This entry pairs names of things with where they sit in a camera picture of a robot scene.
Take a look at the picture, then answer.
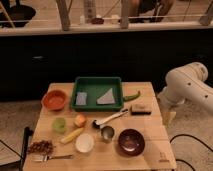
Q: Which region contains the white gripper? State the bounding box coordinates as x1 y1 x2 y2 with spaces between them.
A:
157 87 182 127

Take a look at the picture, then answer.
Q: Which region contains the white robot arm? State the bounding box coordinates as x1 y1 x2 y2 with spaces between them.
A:
157 62 213 126

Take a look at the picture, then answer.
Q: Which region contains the purple bowl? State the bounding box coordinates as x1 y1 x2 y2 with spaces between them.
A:
118 129 145 156

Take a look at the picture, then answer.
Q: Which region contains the orange bowl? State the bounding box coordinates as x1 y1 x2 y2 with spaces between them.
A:
41 90 67 111

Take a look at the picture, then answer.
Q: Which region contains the green chili pepper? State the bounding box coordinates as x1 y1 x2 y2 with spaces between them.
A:
123 91 141 102

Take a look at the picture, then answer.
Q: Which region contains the grey triangular cloth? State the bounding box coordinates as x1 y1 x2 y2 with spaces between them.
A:
97 88 115 105

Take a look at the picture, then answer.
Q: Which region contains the small metal cup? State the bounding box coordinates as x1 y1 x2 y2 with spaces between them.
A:
101 126 115 141

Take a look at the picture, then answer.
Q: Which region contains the green plastic tray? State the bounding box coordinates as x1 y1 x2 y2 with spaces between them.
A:
70 77 124 112

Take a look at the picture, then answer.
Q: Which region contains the grey rectangular sponge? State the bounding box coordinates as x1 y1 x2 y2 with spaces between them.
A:
76 92 87 105

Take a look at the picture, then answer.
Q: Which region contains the red yellow apple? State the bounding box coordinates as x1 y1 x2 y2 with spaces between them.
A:
74 114 87 127

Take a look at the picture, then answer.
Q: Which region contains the seated person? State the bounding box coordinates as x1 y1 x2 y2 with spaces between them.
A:
129 0 174 23

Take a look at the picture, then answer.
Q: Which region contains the green cup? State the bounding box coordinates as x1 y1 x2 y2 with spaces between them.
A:
52 118 66 134

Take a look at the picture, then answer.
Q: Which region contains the silver fork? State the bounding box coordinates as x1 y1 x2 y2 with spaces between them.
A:
33 155 74 162

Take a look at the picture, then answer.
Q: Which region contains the black table clamp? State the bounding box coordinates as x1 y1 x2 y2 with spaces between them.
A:
0 127 34 171

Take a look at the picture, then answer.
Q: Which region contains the black round chair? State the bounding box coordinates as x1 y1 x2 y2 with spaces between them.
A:
0 0 36 28

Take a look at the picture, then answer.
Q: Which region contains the black cable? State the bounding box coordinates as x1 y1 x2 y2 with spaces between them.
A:
169 133 213 171

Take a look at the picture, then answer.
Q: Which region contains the white handled scoop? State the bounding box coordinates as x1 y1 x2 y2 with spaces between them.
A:
92 109 128 129

